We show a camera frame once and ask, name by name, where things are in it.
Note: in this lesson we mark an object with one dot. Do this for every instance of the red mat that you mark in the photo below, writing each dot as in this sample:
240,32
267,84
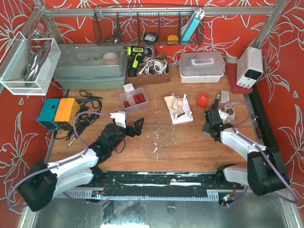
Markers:
231,72

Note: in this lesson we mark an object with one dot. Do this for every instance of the green cordless drill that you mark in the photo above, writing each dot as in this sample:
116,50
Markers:
138,54

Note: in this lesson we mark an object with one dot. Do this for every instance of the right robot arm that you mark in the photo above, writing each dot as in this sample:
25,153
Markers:
265,171

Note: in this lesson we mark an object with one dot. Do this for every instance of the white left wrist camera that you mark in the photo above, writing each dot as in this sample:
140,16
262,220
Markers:
119,118

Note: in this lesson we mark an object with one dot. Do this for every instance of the yellow tape measure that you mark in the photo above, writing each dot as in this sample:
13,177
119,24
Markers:
172,39

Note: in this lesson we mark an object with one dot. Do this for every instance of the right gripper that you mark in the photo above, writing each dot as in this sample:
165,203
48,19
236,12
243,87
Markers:
211,114

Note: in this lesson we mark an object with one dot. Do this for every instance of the white wall adapter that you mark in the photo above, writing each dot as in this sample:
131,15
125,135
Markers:
128,87

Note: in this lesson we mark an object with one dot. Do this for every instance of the black wire basket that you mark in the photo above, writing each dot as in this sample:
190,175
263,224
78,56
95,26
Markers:
126,25

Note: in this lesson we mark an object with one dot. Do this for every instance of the grey tools in acrylic box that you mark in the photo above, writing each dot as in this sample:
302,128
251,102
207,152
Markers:
34,60

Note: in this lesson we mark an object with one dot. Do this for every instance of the blue flat case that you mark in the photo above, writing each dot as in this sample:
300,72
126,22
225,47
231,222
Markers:
188,29

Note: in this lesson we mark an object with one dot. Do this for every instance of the red large spring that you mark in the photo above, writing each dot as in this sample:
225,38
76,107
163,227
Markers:
141,97
136,99

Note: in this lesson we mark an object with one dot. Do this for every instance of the white lidded storage box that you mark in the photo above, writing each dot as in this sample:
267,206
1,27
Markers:
201,67

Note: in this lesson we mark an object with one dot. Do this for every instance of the clear acrylic box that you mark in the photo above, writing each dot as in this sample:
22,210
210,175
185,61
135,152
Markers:
15,60

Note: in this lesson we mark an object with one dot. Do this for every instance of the grey metal bracket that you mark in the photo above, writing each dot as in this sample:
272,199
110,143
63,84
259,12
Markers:
230,110

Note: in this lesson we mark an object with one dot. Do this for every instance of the white power supply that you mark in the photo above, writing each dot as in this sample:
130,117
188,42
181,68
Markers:
249,67

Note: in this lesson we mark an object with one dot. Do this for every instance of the black side rail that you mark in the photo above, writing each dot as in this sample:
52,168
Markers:
262,121

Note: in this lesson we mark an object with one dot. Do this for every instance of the white peg board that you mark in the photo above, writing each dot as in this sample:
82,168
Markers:
187,117

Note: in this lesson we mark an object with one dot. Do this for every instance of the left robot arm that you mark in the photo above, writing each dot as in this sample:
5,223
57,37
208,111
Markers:
46,180

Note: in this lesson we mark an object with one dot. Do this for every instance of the translucent plastic spring bin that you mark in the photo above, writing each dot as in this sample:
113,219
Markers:
129,103

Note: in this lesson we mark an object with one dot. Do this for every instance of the silver metal block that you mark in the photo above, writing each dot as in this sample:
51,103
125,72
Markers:
224,96

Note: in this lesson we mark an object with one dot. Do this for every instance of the beige work glove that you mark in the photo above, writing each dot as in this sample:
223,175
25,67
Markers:
174,104

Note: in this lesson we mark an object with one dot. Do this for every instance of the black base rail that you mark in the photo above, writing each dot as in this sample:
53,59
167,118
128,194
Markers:
158,184

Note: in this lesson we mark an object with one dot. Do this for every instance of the orange plug adapter cube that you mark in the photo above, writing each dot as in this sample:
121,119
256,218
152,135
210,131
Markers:
202,100

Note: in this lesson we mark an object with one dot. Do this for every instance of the woven wicker basket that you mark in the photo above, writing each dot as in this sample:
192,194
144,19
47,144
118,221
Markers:
151,71

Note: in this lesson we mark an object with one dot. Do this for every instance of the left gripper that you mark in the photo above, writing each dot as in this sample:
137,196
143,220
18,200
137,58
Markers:
131,129

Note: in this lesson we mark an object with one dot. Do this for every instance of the yellow and teal box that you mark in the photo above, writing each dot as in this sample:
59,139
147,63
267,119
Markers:
59,114

